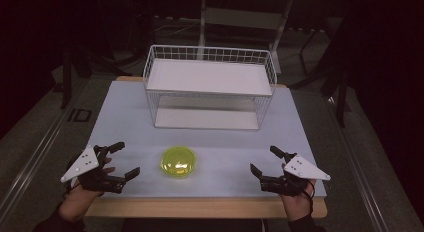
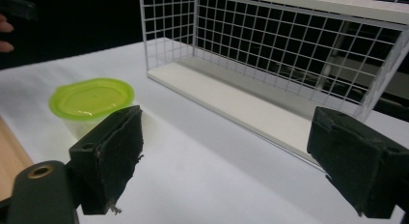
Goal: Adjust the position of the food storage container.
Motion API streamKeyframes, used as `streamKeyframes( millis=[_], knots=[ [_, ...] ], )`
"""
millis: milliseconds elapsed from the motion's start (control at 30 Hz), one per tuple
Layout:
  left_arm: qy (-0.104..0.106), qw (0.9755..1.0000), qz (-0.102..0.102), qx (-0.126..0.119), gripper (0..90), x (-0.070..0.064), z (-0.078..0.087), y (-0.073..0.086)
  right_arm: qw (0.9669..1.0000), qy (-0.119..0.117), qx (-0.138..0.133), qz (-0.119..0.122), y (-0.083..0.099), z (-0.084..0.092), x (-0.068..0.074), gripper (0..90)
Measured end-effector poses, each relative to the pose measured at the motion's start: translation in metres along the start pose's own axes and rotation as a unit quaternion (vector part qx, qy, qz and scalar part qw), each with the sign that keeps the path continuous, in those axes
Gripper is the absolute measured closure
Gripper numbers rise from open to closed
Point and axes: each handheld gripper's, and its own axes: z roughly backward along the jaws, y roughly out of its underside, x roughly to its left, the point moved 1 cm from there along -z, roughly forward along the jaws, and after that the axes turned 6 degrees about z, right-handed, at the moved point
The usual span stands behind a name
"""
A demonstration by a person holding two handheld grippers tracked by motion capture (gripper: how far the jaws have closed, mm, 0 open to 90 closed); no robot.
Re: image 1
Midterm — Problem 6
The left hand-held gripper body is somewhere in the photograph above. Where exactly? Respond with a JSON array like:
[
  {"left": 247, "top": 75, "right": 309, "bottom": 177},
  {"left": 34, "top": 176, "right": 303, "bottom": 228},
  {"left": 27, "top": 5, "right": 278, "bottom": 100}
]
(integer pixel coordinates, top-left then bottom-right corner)
[{"left": 60, "top": 144, "right": 127, "bottom": 195}]

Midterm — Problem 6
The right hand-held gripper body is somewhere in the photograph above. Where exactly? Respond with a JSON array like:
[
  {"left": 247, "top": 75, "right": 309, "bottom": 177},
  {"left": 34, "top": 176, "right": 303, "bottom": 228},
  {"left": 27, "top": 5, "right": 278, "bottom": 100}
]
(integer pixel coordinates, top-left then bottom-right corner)
[{"left": 259, "top": 153, "right": 332, "bottom": 197}]

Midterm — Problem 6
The yellow-green translucent bowl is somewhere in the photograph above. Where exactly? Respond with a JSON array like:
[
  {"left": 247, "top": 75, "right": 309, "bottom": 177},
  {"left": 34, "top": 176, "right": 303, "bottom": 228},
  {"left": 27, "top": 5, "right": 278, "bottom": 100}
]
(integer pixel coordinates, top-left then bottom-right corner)
[{"left": 159, "top": 145, "right": 198, "bottom": 180}]

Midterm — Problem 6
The white wire shelf rack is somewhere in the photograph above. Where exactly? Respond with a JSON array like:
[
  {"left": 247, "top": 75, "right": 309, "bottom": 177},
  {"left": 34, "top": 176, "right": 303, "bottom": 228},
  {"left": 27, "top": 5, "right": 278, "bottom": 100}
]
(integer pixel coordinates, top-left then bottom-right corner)
[{"left": 142, "top": 44, "right": 279, "bottom": 132}]

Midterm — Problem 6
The person's left hand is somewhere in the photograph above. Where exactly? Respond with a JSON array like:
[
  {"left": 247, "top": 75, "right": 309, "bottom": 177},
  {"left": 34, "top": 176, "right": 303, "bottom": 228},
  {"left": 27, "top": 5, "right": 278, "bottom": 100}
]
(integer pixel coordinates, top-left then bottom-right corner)
[{"left": 58, "top": 156, "right": 116, "bottom": 224}]

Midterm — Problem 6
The person's right hand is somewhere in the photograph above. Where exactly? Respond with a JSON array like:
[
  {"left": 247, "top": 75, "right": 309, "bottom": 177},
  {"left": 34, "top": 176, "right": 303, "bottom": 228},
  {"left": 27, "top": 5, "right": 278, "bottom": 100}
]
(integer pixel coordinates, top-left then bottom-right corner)
[{"left": 279, "top": 179, "right": 317, "bottom": 223}]

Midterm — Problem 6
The pale grey table mat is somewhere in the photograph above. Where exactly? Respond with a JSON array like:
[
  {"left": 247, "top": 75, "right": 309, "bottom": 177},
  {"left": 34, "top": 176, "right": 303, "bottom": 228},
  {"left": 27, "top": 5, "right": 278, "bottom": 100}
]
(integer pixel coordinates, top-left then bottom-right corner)
[{"left": 71, "top": 79, "right": 328, "bottom": 199}]

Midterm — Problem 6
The black floor socket plate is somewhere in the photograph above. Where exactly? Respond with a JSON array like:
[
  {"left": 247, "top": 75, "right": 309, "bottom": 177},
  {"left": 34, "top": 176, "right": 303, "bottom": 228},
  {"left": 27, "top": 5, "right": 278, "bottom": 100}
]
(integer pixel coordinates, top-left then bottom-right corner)
[{"left": 67, "top": 108, "right": 93, "bottom": 123}]

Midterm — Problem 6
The wooden table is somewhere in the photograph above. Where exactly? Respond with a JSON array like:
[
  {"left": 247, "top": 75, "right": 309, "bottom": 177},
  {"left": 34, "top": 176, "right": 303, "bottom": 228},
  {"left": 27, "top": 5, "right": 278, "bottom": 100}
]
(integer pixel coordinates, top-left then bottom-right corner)
[{"left": 84, "top": 75, "right": 330, "bottom": 220}]

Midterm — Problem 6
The black stand leg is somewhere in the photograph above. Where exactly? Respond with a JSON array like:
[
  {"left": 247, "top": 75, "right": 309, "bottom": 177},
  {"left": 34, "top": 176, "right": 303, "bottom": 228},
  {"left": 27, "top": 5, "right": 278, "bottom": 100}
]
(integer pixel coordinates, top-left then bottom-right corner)
[
  {"left": 334, "top": 67, "right": 352, "bottom": 129},
  {"left": 59, "top": 47, "right": 74, "bottom": 110}
]

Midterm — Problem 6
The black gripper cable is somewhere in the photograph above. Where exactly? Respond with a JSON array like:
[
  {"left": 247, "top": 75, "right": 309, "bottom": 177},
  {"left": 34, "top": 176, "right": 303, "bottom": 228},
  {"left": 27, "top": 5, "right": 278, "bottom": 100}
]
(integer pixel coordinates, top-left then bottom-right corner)
[{"left": 300, "top": 179, "right": 317, "bottom": 217}]

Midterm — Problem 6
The metal floor rail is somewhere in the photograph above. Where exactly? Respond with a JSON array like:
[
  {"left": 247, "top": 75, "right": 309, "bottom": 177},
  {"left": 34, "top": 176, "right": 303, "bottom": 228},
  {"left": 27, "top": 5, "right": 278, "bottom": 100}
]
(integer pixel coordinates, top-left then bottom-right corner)
[
  {"left": 323, "top": 97, "right": 392, "bottom": 232},
  {"left": 0, "top": 91, "right": 88, "bottom": 220}
]

